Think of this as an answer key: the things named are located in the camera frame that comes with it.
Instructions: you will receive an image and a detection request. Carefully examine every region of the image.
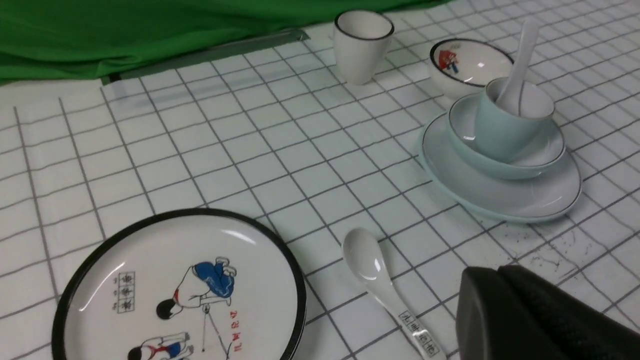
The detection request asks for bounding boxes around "white grid tablecloth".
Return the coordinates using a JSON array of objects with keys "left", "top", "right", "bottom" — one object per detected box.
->
[{"left": 0, "top": 0, "right": 640, "bottom": 360}]

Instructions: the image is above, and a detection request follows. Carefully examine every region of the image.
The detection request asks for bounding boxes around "green backdrop cloth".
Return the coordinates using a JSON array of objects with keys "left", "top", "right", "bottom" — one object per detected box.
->
[{"left": 0, "top": 0, "right": 440, "bottom": 85}]

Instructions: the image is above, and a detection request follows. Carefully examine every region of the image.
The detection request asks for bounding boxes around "pale blue large plate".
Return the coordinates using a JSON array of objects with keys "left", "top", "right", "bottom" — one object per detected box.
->
[{"left": 417, "top": 114, "right": 583, "bottom": 224}]

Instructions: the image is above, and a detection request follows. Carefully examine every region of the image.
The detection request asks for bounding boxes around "white spoon with label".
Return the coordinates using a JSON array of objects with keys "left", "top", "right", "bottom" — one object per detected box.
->
[{"left": 342, "top": 227, "right": 447, "bottom": 360}]

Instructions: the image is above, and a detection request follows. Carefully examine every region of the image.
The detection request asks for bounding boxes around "black-rimmed illustrated plate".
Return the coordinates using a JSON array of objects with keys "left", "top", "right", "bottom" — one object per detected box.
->
[{"left": 51, "top": 208, "right": 307, "bottom": 360}]

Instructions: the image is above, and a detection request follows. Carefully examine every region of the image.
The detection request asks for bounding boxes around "white black-rimmed cup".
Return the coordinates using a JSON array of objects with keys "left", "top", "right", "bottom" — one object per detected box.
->
[{"left": 333, "top": 9, "right": 395, "bottom": 85}]

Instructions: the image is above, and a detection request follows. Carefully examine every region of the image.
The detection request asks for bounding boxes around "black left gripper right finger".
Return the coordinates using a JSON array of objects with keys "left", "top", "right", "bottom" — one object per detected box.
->
[{"left": 502, "top": 265, "right": 640, "bottom": 360}]

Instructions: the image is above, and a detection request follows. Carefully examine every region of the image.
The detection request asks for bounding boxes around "pale blue cup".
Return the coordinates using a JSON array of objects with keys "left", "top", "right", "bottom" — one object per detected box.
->
[{"left": 474, "top": 77, "right": 555, "bottom": 163}]

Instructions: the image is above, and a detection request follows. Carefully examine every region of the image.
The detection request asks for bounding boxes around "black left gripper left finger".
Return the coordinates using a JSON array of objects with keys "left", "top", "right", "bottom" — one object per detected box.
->
[{"left": 455, "top": 267, "right": 561, "bottom": 360}]

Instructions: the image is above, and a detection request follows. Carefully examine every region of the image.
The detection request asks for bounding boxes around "small illustrated black-rimmed bowl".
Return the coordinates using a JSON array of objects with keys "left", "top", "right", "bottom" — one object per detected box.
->
[{"left": 427, "top": 38, "right": 514, "bottom": 101}]

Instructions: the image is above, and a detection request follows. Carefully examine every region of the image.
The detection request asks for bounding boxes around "pale blue bowl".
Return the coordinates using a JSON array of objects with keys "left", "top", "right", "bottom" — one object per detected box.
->
[{"left": 445, "top": 93, "right": 566, "bottom": 180}]

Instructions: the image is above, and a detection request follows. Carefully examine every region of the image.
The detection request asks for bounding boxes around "plain white ceramic spoon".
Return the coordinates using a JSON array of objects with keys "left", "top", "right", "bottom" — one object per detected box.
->
[{"left": 496, "top": 18, "right": 540, "bottom": 116}]

